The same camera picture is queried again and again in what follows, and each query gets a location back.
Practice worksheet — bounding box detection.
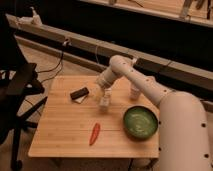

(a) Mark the black and white eraser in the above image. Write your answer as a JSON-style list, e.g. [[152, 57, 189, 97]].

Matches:
[[70, 87, 89, 103]]

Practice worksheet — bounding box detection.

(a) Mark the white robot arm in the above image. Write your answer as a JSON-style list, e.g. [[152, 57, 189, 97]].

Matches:
[[96, 55, 211, 171]]

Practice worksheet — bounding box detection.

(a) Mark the white ceramic cup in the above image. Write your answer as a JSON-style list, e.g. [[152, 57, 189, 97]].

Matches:
[[130, 84, 141, 100]]

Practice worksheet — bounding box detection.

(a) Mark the green ceramic bowl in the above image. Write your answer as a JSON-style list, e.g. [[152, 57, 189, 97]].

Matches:
[[123, 106, 158, 140]]

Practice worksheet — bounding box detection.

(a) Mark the red chili pepper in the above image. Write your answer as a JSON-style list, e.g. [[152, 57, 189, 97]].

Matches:
[[89, 123, 101, 146]]

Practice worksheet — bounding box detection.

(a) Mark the black office chair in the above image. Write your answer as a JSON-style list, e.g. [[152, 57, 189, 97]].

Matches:
[[0, 11, 47, 171]]

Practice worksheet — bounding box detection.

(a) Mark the white spray bottle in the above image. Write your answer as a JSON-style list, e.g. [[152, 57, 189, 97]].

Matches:
[[19, 6, 44, 28]]

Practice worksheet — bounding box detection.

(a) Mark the white cable on rail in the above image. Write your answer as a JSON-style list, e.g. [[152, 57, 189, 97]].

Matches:
[[94, 42, 138, 76]]

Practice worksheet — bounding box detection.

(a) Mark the black cable left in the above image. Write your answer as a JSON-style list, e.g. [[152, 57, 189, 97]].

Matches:
[[35, 39, 72, 84]]

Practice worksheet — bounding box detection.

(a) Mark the long metal rail beam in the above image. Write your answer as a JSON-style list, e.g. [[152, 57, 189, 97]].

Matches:
[[5, 13, 213, 113]]

